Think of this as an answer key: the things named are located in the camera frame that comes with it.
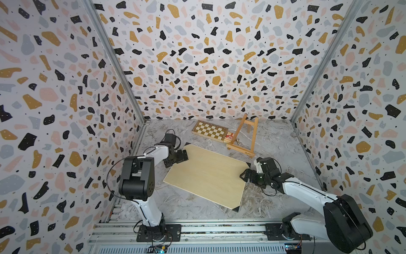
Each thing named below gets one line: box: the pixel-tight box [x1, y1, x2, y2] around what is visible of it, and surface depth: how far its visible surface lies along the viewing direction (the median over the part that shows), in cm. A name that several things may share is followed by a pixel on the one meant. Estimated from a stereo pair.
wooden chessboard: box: [191, 119, 229, 143], surface depth 115 cm
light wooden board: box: [162, 144, 251, 210], surface depth 92 cm
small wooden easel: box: [226, 113, 259, 159], surface depth 102 cm
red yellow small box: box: [223, 131, 235, 143], surface depth 112 cm
